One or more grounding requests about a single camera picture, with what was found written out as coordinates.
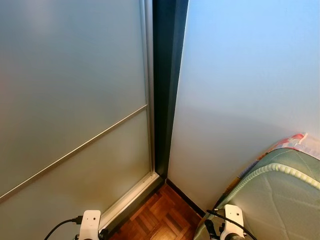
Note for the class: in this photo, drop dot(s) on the frosted glass sliding door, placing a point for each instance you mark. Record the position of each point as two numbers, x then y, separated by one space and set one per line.
65 75

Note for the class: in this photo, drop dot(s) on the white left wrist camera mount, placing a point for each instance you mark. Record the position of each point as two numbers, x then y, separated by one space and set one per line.
90 222

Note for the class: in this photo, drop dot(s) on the dark door frame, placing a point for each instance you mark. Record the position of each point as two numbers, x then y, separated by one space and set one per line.
167 75

